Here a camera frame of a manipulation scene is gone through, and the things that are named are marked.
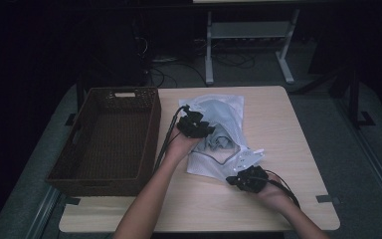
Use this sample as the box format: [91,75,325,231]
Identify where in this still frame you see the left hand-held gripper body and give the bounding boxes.
[176,104,213,138]

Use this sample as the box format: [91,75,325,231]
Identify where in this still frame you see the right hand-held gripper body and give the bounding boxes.
[233,148,270,194]

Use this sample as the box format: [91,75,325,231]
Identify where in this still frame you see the light blue garment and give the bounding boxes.
[192,99,243,152]

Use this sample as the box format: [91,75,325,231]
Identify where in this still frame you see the white mesh laundry bag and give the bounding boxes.
[178,94,267,183]

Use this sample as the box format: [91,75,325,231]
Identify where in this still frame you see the brown woven basket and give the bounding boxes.
[44,86,163,197]

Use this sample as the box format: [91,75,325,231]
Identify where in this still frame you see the person's left hand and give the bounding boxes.
[163,130,202,164]

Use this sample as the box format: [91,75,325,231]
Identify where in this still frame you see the person's right hand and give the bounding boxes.
[257,173,295,216]

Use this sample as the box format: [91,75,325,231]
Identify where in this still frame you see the grey power strip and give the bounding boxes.
[151,57,180,64]

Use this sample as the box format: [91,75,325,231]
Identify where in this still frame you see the black metal stand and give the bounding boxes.
[294,66,376,128]

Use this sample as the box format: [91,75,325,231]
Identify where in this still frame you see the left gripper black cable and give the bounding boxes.
[152,105,189,173]

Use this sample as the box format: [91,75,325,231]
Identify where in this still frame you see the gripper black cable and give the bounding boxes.
[152,105,189,173]
[265,169,301,209]

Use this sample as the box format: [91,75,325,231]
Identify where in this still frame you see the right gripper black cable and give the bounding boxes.
[265,169,301,209]

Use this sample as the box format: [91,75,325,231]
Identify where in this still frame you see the tangle of black floor cables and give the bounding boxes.
[211,49,257,70]

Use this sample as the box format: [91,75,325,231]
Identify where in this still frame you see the white metal desk frame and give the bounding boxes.
[204,9,301,86]

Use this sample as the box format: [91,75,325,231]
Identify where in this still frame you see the metal floor rail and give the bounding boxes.
[26,185,63,239]
[332,98,382,223]

